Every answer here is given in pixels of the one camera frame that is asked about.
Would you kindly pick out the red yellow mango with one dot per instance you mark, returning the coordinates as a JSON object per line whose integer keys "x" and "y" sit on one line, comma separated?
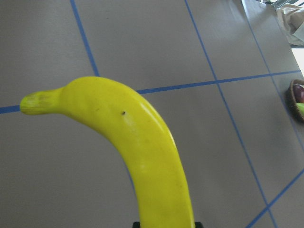
{"x": 298, "y": 90}

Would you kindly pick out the yellow banana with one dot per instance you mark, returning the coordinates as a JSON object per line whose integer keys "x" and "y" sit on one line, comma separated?
{"x": 129, "y": 122}

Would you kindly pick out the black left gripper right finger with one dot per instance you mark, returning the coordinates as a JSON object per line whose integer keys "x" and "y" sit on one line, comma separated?
{"x": 198, "y": 225}

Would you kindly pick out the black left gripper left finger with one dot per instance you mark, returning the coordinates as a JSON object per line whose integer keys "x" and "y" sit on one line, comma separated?
{"x": 136, "y": 224}

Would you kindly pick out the beige cloth bag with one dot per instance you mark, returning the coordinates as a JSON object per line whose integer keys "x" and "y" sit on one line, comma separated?
{"x": 291, "y": 20}

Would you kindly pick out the woven wicker basket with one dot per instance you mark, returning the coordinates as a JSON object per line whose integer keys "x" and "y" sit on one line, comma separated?
{"x": 291, "y": 100}

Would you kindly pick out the green pear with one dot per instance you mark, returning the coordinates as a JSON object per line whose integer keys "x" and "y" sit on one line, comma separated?
{"x": 300, "y": 107}

